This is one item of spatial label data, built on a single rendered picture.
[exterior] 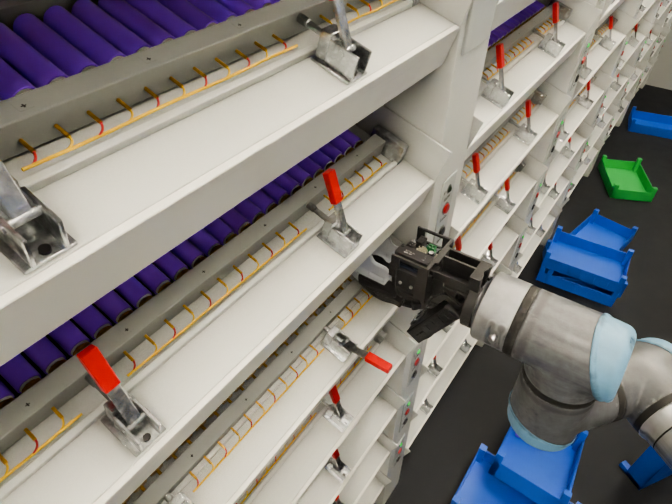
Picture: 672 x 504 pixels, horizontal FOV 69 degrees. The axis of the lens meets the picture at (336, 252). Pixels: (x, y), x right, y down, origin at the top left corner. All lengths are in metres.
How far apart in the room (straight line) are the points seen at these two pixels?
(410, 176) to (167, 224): 0.40
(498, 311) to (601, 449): 1.28
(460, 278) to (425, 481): 1.07
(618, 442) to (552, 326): 1.31
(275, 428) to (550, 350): 0.33
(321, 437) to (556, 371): 0.38
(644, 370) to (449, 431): 1.04
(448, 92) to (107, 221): 0.42
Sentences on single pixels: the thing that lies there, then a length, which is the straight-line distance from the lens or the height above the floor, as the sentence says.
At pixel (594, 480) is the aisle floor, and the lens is 1.78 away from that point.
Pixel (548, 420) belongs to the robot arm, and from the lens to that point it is 0.68.
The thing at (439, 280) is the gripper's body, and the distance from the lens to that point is 0.62.
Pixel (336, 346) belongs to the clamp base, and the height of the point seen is 0.96.
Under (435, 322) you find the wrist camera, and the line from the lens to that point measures 0.67.
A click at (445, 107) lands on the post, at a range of 0.60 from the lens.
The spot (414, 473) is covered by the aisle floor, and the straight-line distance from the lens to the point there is 1.63.
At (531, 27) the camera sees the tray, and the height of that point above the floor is 1.17.
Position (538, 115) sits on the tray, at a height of 0.94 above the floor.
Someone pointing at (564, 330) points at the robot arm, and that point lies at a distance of 0.59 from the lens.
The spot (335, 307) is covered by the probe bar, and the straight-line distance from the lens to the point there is 0.67.
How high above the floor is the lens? 1.48
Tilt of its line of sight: 42 degrees down
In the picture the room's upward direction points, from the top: straight up
